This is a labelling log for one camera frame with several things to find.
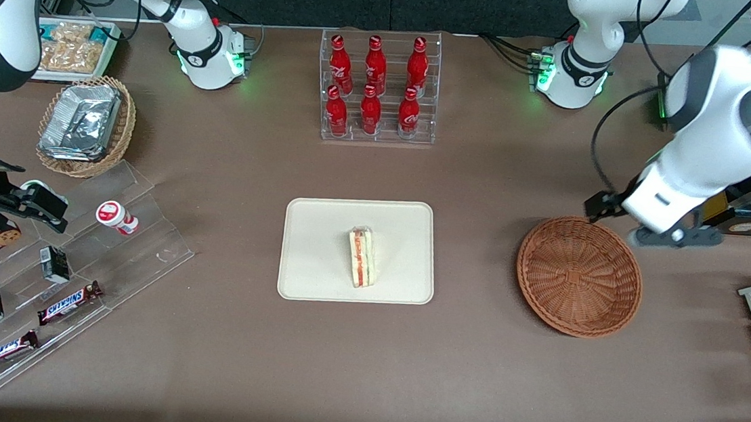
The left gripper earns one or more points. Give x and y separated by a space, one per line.
602 204

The triangle sandwich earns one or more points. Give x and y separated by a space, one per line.
362 257

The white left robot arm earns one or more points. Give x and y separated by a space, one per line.
718 98

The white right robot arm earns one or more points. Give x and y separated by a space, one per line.
188 24

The brown round wicker basket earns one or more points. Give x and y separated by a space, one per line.
577 279

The light tan wicker basket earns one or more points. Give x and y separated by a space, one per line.
126 128

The white snack tray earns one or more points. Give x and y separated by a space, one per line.
108 45

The cream plastic tray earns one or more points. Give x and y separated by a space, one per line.
318 247

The small black carton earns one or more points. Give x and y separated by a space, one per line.
55 264

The red white yogurt bottle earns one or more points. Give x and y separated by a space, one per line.
115 217

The silver foil packets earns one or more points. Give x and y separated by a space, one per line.
81 120

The brown snickers bar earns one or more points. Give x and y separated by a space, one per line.
68 303
1 352

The clear acrylic stepped display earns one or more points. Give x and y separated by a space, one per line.
155 246

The clear bag of snacks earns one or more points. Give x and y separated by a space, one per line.
68 31
69 56

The red cola bottle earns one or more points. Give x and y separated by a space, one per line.
340 65
409 115
336 116
370 114
375 65
417 65

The clear acrylic bottle rack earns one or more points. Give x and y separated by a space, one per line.
382 137

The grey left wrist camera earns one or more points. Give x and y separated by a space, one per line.
692 237

